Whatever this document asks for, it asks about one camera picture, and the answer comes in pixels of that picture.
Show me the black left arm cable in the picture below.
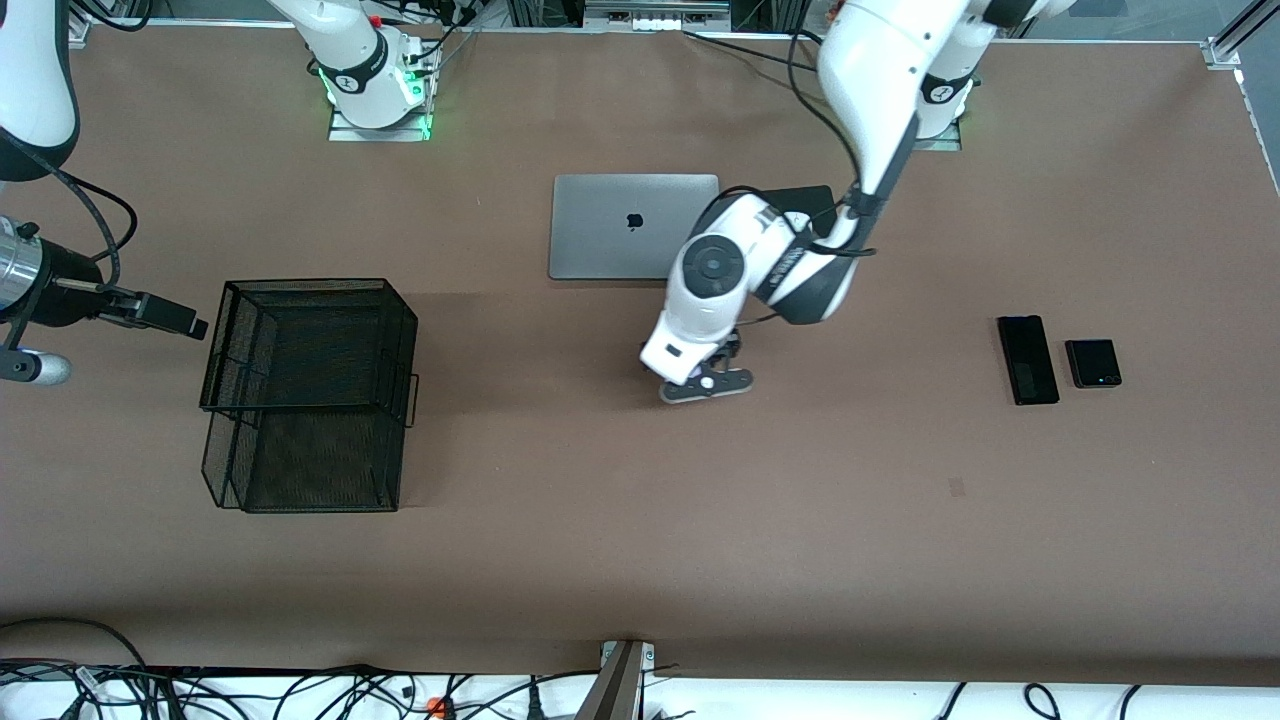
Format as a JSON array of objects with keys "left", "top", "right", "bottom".
[{"left": 700, "top": 30, "right": 881, "bottom": 331}]

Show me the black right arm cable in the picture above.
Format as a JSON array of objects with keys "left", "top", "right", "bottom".
[{"left": 50, "top": 165, "right": 139, "bottom": 291}]

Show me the black wire mesh basket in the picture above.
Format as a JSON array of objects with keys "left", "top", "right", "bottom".
[{"left": 198, "top": 278, "right": 421, "bottom": 515}]

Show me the long black smartphone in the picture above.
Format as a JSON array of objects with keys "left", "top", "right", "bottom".
[{"left": 996, "top": 314, "right": 1061, "bottom": 407}]

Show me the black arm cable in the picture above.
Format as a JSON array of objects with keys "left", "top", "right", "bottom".
[
  {"left": 700, "top": 30, "right": 881, "bottom": 331},
  {"left": 50, "top": 165, "right": 139, "bottom": 291}
]

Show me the black cable on table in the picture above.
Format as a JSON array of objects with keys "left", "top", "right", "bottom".
[{"left": 683, "top": 30, "right": 831, "bottom": 71}]

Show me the aluminium camera mount post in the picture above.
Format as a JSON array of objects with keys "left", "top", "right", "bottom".
[{"left": 575, "top": 640, "right": 656, "bottom": 720}]

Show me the black mouse pad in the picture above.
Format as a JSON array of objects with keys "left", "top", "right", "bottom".
[{"left": 765, "top": 185, "right": 839, "bottom": 241}]

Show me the grey power strip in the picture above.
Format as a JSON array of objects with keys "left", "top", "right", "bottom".
[{"left": 585, "top": 0, "right": 731, "bottom": 31}]

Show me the silver closed laptop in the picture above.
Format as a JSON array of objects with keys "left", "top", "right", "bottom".
[{"left": 548, "top": 174, "right": 721, "bottom": 281}]

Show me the small black flip phone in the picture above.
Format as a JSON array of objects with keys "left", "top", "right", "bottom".
[{"left": 1064, "top": 339, "right": 1123, "bottom": 390}]

